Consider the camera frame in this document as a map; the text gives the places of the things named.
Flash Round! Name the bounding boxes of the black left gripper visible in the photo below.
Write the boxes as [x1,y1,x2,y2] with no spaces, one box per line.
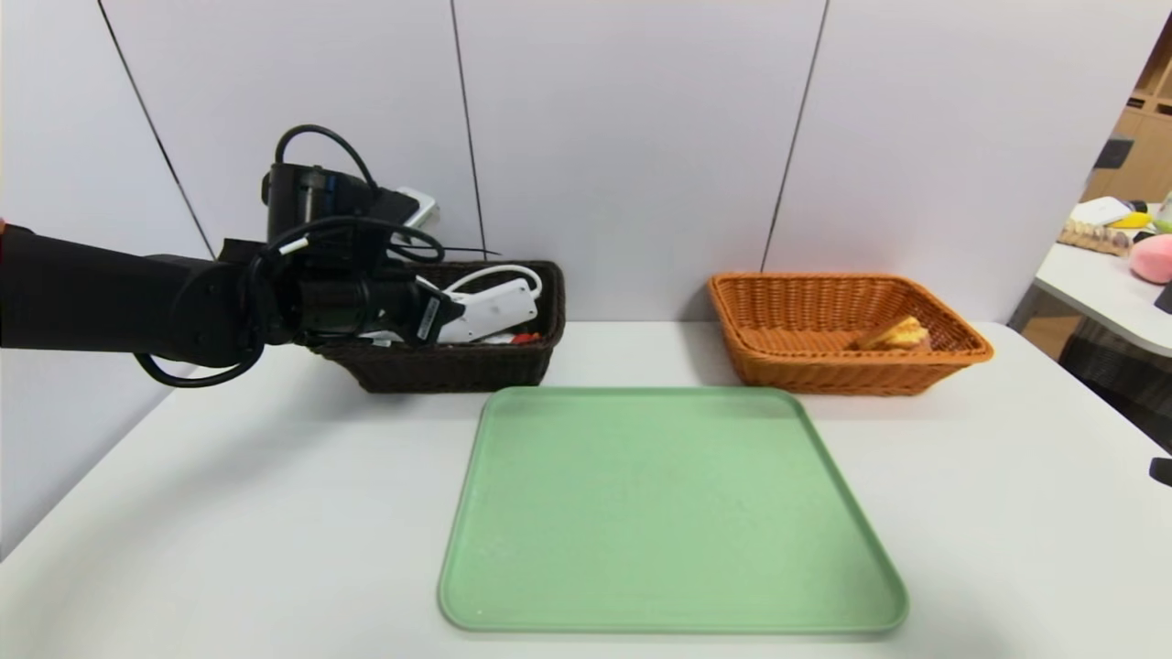
[358,275,467,346]

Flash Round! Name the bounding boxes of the white power strip with cable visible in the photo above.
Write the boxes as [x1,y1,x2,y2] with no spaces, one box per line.
[362,264,543,347]

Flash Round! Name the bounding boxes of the pink topped bread bun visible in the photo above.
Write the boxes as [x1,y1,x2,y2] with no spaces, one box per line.
[856,316,933,353]

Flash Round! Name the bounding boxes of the dark brown wicker basket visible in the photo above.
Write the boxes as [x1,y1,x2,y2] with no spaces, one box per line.
[311,261,567,395]

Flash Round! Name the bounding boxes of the orange wicker basket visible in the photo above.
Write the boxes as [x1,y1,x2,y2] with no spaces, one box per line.
[707,272,995,397]

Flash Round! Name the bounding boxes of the green plastic tray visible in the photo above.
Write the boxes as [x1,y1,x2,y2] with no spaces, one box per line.
[439,385,909,634]

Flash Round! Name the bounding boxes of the brown egg tray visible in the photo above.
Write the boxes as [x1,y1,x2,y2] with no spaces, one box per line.
[1055,222,1129,260]

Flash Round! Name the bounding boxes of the white background table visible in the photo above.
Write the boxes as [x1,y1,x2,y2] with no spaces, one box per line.
[1032,240,1172,360]

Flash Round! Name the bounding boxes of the white flat box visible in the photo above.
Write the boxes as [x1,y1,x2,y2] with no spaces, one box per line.
[1069,197,1133,228]

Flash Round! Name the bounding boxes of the dark grey box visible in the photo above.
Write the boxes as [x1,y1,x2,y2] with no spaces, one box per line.
[1091,135,1133,172]

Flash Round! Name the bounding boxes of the pink plush toy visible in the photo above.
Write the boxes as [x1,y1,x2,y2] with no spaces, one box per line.
[1128,234,1172,286]

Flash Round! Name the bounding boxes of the wooden shelf unit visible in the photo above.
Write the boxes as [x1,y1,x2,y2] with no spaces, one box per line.
[1078,9,1172,207]

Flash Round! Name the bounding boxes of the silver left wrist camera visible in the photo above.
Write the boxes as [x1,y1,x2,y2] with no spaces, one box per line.
[396,187,440,230]

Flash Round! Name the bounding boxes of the black left camera bracket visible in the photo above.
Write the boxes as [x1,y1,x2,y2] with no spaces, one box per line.
[366,188,418,241]

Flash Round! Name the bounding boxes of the black left camera cable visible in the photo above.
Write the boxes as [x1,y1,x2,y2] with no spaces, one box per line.
[275,124,381,193]

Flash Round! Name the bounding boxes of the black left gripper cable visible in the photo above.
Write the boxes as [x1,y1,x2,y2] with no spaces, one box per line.
[136,247,276,388]

